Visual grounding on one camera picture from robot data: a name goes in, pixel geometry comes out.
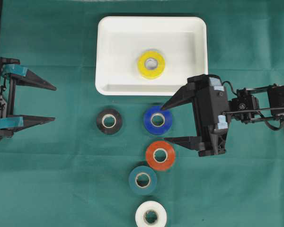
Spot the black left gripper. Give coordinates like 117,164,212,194
0,57,56,129

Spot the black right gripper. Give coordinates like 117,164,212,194
161,74,230,157

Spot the blue tape roll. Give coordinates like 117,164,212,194
143,105,173,135

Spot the yellow tape roll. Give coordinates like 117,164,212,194
137,50,165,79

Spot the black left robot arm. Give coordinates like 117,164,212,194
0,57,56,141

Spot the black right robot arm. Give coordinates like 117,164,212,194
161,74,284,157

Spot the red tape roll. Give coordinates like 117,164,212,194
145,140,176,171

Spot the white plastic case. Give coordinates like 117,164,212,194
95,16,208,96

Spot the teal green tape roll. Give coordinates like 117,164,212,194
128,166,158,195

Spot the black tape roll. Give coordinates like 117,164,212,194
96,108,123,135

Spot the white tape roll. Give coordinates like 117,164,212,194
135,201,167,227

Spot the green table cloth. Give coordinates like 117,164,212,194
0,0,284,227

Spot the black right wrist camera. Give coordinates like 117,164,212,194
209,76,229,131

